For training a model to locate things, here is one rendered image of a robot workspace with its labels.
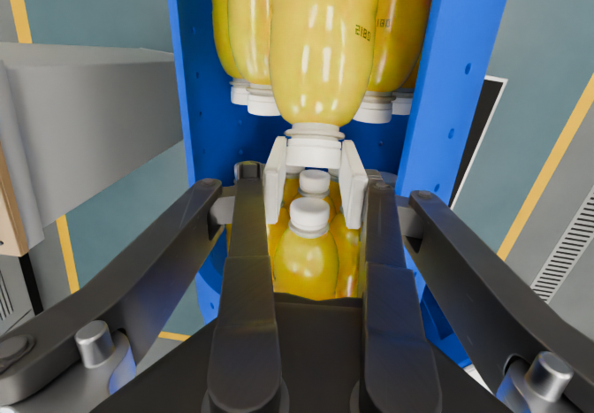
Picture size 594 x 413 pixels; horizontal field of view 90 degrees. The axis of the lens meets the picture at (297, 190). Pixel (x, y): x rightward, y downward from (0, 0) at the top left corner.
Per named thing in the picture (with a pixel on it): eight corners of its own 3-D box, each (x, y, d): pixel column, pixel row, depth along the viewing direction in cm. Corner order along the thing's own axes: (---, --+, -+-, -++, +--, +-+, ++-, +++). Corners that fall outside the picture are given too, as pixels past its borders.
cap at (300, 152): (315, 143, 24) (313, 165, 24) (275, 138, 21) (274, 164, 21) (354, 142, 21) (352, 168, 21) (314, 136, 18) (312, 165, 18)
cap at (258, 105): (243, 95, 28) (244, 114, 29) (284, 97, 28) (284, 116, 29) (251, 90, 32) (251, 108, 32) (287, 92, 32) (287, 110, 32)
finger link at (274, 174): (277, 225, 16) (262, 224, 16) (285, 176, 22) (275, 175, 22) (277, 172, 14) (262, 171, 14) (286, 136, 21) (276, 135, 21)
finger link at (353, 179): (353, 176, 14) (369, 177, 14) (342, 139, 21) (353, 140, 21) (346, 229, 16) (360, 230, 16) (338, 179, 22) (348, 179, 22)
